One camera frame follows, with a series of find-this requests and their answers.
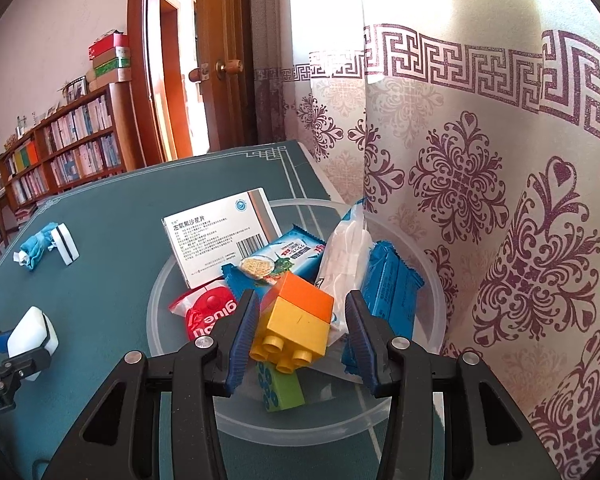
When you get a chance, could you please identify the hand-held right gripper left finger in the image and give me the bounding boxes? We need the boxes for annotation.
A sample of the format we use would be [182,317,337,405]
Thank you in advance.
[42,290,260,480]

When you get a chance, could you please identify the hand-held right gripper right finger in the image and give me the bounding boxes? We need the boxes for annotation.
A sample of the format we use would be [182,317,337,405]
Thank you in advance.
[346,291,563,480]

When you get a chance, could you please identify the white rounded block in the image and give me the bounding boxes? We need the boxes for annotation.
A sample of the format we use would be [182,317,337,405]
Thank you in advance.
[7,306,59,367]

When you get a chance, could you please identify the red snack packet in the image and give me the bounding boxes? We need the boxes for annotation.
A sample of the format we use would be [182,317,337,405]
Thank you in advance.
[168,280,241,356]

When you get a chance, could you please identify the multicoloured toy brick stack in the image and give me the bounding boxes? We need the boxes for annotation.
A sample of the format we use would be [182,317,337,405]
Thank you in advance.
[249,272,335,413]

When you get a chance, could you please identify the blue snack packet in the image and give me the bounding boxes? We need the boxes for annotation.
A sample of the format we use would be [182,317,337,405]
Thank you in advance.
[340,241,426,378]

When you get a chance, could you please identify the clear plastic bowl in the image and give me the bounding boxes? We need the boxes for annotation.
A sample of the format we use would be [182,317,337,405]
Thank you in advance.
[146,199,442,433]

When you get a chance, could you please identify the white plastic packet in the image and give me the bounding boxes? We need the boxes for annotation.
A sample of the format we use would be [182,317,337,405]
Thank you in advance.
[314,199,376,346]

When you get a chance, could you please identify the blue cracker packet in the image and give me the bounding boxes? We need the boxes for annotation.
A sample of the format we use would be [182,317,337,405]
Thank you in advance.
[221,224,327,306]

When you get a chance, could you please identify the white medicine box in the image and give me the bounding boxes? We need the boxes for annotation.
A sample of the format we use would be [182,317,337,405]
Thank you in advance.
[162,187,283,291]

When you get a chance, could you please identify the blue crumpled cloth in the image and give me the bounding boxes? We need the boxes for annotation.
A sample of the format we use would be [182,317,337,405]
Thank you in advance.
[13,227,57,272]

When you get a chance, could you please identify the white and black eraser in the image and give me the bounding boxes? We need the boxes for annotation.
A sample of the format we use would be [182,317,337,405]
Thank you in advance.
[51,226,79,266]

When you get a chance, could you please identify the cream and purple patterned curtain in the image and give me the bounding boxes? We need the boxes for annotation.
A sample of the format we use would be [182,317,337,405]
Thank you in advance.
[252,0,600,480]

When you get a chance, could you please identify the rows of books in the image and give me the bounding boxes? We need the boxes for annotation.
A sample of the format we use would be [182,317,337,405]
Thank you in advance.
[5,95,123,201]

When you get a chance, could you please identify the wooden bookshelf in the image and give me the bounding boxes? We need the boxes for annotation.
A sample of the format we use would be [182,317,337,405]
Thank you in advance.
[0,82,141,221]

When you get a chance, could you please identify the brass door knob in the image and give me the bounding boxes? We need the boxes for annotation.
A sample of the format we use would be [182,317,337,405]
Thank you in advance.
[216,58,244,79]

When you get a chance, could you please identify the beige cardboard box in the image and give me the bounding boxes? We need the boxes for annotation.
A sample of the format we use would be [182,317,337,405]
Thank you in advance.
[87,67,133,92]

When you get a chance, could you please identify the green box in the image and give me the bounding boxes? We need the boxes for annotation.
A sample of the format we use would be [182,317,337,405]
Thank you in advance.
[91,52,132,72]

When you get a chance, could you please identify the red box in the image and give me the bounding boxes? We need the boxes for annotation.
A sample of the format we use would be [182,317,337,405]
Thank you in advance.
[89,34,130,61]

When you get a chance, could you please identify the wooden door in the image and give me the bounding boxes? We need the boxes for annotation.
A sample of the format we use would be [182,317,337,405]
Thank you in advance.
[195,0,258,157]

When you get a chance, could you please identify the small picture frame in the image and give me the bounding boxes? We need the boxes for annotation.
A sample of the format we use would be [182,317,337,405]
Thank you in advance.
[62,76,88,103]

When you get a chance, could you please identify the wooden door frame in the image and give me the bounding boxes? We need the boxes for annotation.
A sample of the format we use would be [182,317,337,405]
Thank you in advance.
[127,0,201,163]

